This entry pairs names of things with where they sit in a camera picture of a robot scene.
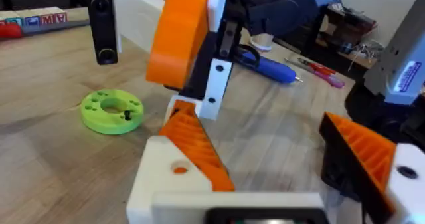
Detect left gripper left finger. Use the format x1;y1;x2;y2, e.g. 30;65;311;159
126;136;214;224

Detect red toy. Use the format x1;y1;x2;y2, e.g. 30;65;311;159
0;22;23;39

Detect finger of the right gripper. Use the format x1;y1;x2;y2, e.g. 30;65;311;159
163;58;233;122

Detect blue electric screwdriver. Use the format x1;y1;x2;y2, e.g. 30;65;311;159
232;44;303;84

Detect orange ribbed wedge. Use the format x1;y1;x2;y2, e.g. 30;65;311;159
158;100;236;192

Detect pink-handled tool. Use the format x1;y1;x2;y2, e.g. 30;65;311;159
284;58;346;90

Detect cluttered low shelf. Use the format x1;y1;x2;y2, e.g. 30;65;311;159
311;3;380;72

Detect red-handled tool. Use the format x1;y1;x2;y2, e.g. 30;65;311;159
297;57;337;76

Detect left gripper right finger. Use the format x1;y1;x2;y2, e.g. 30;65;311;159
318;112;425;224

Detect green disc with holes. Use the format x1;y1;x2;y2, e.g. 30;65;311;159
80;88;145;136

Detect person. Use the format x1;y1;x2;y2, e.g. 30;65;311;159
237;0;320;53

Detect toy letter blocks on board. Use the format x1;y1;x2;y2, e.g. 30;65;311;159
0;6;90;36

